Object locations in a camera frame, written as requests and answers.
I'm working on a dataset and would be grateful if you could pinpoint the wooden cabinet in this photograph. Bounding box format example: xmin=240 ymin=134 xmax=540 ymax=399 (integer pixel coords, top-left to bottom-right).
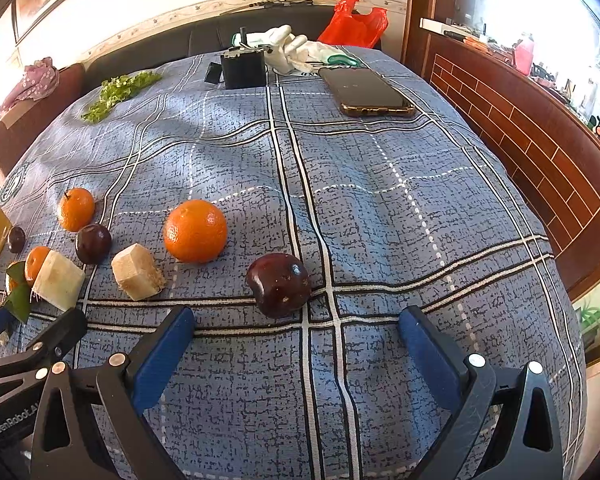
xmin=401 ymin=0 xmax=600 ymax=299

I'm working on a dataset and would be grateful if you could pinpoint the small dark plum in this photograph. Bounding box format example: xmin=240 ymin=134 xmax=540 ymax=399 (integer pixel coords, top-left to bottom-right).
xmin=7 ymin=226 xmax=27 ymax=255

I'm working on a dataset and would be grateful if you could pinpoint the black box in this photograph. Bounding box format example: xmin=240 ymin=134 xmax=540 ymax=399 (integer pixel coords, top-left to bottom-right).
xmin=221 ymin=27 xmax=266 ymax=90

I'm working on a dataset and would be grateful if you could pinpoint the black smartphone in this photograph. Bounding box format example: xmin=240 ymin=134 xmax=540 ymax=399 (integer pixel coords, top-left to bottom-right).
xmin=318 ymin=67 xmax=416 ymax=117

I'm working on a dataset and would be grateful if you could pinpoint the brown armchair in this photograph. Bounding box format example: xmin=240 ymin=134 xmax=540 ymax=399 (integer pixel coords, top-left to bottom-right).
xmin=0 ymin=63 xmax=85 ymax=185

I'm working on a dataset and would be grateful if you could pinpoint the large dark plum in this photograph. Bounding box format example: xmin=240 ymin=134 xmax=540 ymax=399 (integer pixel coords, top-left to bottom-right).
xmin=246 ymin=252 xmax=311 ymax=318

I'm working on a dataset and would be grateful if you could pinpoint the small black device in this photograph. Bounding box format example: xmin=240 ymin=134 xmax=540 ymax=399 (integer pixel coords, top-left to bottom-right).
xmin=204 ymin=62 xmax=222 ymax=84

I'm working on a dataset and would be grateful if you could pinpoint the blue plaid tablecloth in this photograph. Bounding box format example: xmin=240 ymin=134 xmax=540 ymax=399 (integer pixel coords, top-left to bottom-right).
xmin=0 ymin=48 xmax=586 ymax=479

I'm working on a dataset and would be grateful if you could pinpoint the green lettuce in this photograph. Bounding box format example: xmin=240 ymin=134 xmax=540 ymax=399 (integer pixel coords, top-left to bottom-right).
xmin=81 ymin=70 xmax=162 ymax=124

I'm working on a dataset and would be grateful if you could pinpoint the purple cloth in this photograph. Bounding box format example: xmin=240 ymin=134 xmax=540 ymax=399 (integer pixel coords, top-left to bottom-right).
xmin=0 ymin=56 xmax=60 ymax=113

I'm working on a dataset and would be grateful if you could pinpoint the leafy small orange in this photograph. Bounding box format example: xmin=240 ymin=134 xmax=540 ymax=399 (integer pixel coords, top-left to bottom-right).
xmin=4 ymin=246 xmax=50 ymax=323

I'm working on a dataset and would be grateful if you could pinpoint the black sofa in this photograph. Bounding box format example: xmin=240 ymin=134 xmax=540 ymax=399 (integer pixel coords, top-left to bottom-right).
xmin=82 ymin=0 xmax=334 ymax=93

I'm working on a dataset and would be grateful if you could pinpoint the red plastic bag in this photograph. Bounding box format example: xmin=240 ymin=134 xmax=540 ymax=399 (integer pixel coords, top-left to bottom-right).
xmin=318 ymin=0 xmax=389 ymax=49

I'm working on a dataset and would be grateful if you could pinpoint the large orange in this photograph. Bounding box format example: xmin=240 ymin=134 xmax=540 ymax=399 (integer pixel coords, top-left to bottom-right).
xmin=163 ymin=200 xmax=227 ymax=264

